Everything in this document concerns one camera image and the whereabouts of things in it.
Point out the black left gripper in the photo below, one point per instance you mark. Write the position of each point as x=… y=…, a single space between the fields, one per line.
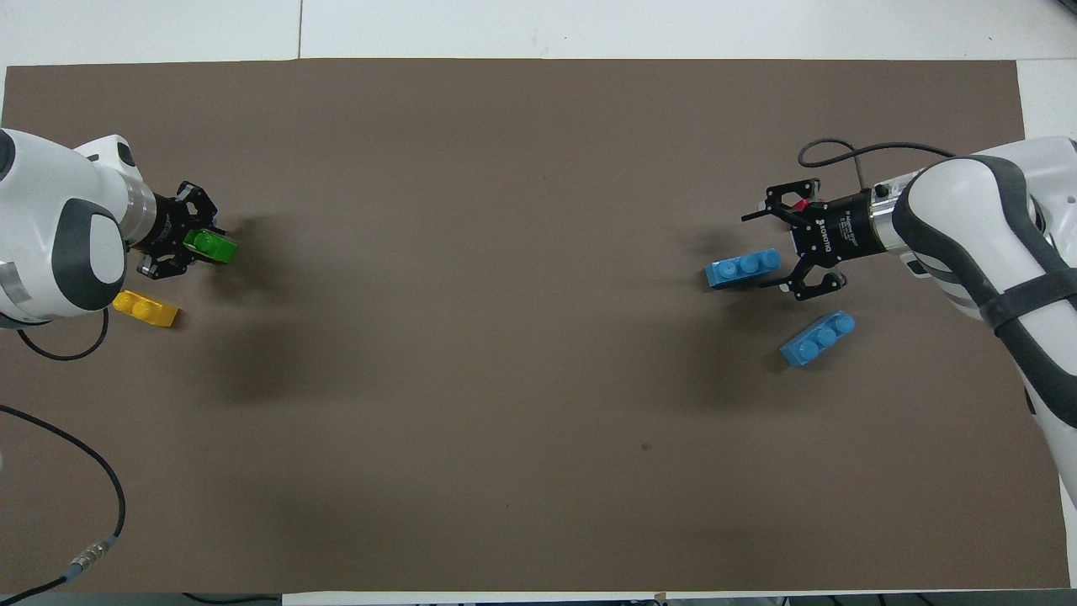
x=166 y=227

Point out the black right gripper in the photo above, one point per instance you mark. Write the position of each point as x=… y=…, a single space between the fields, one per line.
x=837 y=229

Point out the green two-stud toy block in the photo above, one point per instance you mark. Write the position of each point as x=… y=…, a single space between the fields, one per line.
x=214 y=247

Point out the blue three-stud toy block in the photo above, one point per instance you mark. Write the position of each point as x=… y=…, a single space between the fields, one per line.
x=816 y=340
x=740 y=269

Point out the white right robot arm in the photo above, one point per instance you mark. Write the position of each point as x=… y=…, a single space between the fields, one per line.
x=968 y=219

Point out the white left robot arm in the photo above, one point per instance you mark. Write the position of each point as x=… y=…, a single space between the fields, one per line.
x=50 y=227

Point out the yellow two-stud toy block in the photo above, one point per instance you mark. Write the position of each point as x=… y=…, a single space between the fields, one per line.
x=146 y=309

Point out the brown table mat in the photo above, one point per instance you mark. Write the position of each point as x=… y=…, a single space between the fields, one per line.
x=505 y=337

